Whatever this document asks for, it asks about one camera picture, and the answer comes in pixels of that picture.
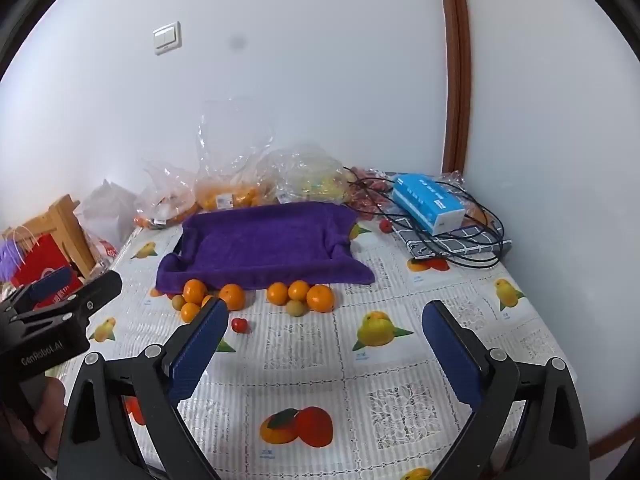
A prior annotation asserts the white wall light switch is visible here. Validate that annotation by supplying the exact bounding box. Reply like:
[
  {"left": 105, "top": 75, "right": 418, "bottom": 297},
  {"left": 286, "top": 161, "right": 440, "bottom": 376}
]
[{"left": 153, "top": 21, "right": 182, "bottom": 56}]

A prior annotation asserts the person's left hand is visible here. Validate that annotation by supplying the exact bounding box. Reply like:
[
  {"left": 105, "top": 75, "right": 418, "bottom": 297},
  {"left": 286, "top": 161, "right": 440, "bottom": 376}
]
[{"left": 32, "top": 376, "right": 67, "bottom": 461}]

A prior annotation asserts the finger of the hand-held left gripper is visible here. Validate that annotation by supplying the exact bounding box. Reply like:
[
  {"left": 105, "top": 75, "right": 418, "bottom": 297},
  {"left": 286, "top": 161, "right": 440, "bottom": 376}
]
[
  {"left": 15, "top": 266, "right": 75, "bottom": 307},
  {"left": 9, "top": 271, "right": 124, "bottom": 324}
]

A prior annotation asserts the clear bag of oranges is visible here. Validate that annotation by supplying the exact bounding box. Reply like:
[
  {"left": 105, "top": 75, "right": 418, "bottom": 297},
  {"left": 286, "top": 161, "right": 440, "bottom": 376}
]
[{"left": 195, "top": 97, "right": 281, "bottom": 211}]

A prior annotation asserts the clear plastic bag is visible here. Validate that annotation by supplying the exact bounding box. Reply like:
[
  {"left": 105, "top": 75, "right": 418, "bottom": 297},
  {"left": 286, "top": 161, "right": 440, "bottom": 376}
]
[{"left": 440, "top": 170, "right": 496, "bottom": 231}]

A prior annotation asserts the brown wooden door frame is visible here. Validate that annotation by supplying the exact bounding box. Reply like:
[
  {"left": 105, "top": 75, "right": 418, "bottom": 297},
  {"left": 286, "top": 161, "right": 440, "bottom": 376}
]
[{"left": 435, "top": 0, "right": 473, "bottom": 177}]

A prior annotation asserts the clear bag of red fruit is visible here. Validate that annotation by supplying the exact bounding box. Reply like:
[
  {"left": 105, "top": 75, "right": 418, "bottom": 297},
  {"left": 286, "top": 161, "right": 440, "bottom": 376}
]
[{"left": 345, "top": 165, "right": 401, "bottom": 221}]

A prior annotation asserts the clear bag of yellow fruit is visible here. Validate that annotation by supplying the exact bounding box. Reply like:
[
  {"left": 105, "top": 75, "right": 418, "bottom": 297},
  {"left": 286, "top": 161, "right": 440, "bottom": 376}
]
[{"left": 270, "top": 147, "right": 353, "bottom": 206}]

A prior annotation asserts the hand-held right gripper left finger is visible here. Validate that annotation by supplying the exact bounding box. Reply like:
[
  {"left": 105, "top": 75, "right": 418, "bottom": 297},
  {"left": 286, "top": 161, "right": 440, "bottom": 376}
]
[{"left": 57, "top": 297, "right": 230, "bottom": 480}]

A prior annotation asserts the red paper bag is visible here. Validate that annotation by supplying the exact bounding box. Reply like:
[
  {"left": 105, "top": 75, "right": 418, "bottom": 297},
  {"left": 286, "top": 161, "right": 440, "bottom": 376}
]
[{"left": 10, "top": 232, "right": 83, "bottom": 311}]

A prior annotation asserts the black cable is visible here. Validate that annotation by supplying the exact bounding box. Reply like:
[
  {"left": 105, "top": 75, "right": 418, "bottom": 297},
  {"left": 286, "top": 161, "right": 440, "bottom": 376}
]
[{"left": 350, "top": 165, "right": 506, "bottom": 271}]

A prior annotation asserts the white plastic bag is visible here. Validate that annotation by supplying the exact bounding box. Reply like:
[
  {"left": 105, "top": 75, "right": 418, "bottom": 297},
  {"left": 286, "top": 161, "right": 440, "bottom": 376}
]
[{"left": 82, "top": 179, "right": 138, "bottom": 261}]

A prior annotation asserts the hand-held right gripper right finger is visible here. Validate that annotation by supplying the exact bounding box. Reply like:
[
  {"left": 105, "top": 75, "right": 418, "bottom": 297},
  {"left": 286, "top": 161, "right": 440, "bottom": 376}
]
[{"left": 421, "top": 300, "right": 592, "bottom": 480}]

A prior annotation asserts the grey checked cloth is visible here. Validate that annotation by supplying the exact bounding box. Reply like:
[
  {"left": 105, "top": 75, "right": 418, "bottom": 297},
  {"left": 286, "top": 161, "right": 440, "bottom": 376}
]
[{"left": 392, "top": 220, "right": 513, "bottom": 261}]

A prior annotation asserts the blue tissue box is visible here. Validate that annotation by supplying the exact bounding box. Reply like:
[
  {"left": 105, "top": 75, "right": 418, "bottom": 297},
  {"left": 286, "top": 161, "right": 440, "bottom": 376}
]
[{"left": 391, "top": 172, "right": 468, "bottom": 236}]

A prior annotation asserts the purple towel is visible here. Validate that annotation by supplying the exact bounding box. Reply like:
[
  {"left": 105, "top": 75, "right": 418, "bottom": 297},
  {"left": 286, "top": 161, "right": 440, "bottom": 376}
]
[{"left": 156, "top": 201, "right": 376, "bottom": 295}]

